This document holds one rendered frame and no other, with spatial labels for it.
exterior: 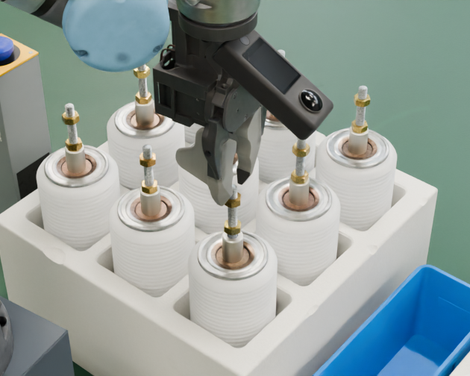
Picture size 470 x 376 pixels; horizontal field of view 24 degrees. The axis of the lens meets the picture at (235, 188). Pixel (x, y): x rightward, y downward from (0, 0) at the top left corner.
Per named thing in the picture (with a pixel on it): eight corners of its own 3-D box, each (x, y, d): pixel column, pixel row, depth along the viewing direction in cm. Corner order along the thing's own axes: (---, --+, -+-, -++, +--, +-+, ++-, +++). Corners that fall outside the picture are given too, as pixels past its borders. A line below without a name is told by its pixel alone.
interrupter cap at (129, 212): (163, 181, 126) (163, 176, 125) (197, 218, 121) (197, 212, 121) (105, 204, 123) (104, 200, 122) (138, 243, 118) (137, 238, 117)
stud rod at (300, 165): (301, 193, 122) (304, 140, 117) (292, 190, 122) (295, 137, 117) (304, 189, 122) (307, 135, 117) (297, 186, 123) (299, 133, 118)
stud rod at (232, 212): (236, 244, 114) (236, 189, 109) (227, 243, 114) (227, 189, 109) (237, 238, 115) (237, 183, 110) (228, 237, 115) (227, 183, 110)
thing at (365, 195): (349, 222, 147) (359, 115, 135) (399, 262, 141) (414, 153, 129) (295, 253, 142) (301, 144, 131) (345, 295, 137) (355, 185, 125)
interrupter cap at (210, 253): (232, 293, 112) (232, 289, 112) (183, 257, 116) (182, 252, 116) (282, 257, 116) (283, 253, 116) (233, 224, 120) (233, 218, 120)
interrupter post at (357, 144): (357, 142, 131) (359, 120, 129) (371, 151, 130) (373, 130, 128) (342, 149, 130) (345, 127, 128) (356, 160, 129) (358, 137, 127)
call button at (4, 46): (-3, 70, 132) (-5, 56, 131) (-25, 59, 134) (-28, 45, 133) (22, 56, 134) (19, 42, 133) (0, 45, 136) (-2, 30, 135)
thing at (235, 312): (232, 412, 123) (231, 301, 111) (174, 365, 128) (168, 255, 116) (290, 366, 128) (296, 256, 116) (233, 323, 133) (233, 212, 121)
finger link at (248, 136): (217, 150, 115) (209, 85, 108) (265, 168, 113) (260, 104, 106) (201, 169, 113) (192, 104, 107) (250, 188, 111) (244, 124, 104)
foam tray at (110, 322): (242, 480, 124) (243, 377, 112) (11, 320, 143) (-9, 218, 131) (423, 289, 147) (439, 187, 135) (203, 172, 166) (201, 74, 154)
